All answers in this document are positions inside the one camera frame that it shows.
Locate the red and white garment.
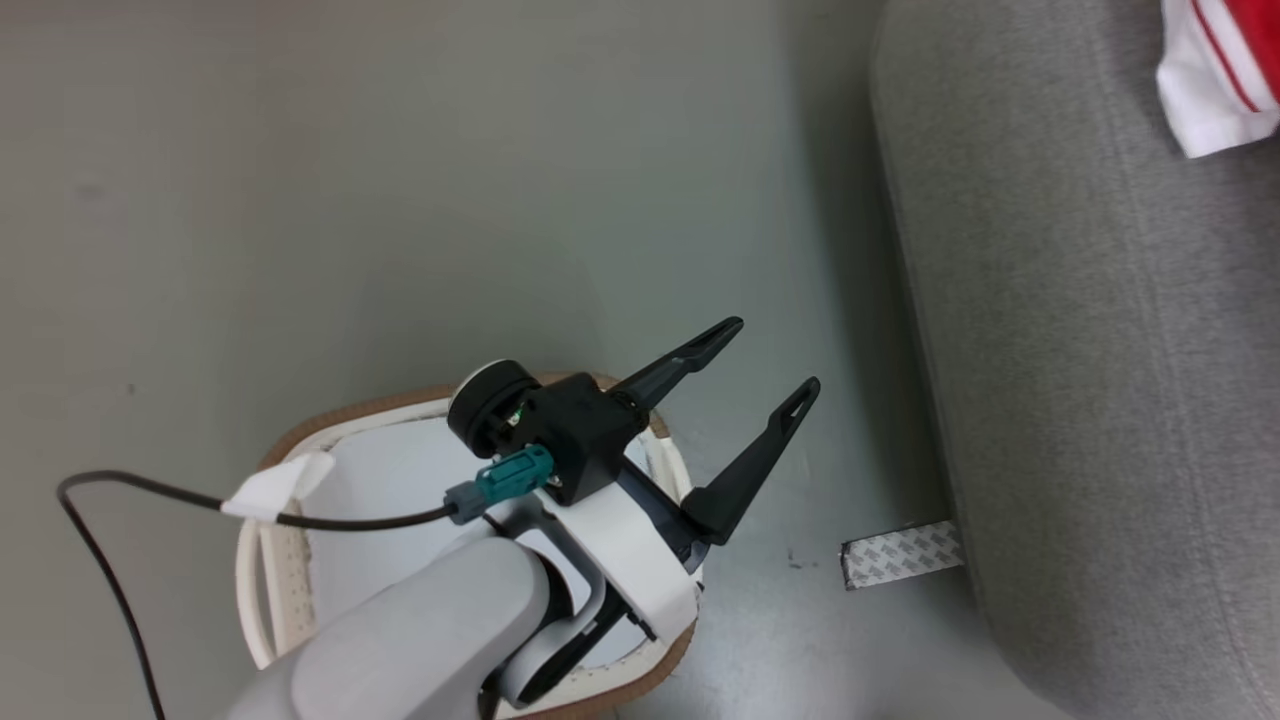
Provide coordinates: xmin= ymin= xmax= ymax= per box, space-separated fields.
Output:
xmin=1155 ymin=0 xmax=1280 ymax=161

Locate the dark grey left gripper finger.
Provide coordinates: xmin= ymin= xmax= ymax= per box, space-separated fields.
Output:
xmin=608 ymin=316 xmax=746 ymax=411
xmin=680 ymin=376 xmax=823 ymax=548

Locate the teal cable connector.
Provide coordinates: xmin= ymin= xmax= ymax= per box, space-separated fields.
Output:
xmin=445 ymin=445 xmax=556 ymax=526

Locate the cream perforated laundry basket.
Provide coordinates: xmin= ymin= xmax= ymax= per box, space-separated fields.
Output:
xmin=235 ymin=372 xmax=706 ymax=720

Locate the white cable tape label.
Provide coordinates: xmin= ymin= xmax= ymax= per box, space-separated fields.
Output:
xmin=220 ymin=452 xmax=336 ymax=523

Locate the thin black cable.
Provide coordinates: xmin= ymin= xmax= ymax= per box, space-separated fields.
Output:
xmin=57 ymin=470 xmax=461 ymax=720

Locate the grey fabric sofa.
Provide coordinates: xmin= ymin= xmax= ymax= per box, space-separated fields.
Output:
xmin=868 ymin=0 xmax=1280 ymax=720

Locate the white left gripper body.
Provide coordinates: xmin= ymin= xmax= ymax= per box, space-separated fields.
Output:
xmin=538 ymin=462 xmax=715 ymax=642

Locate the grey patterned tape strip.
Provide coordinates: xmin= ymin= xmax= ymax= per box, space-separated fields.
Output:
xmin=840 ymin=520 xmax=966 ymax=591

